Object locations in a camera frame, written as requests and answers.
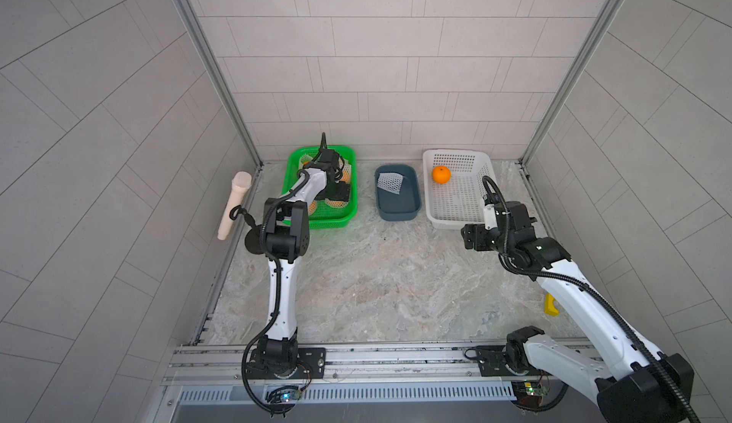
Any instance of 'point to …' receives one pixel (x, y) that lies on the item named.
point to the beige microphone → (241, 182)
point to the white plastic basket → (454, 187)
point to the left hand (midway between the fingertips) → (341, 192)
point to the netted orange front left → (312, 207)
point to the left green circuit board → (291, 395)
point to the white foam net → (390, 182)
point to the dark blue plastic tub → (398, 196)
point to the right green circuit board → (529, 393)
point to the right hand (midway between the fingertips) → (471, 228)
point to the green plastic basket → (325, 213)
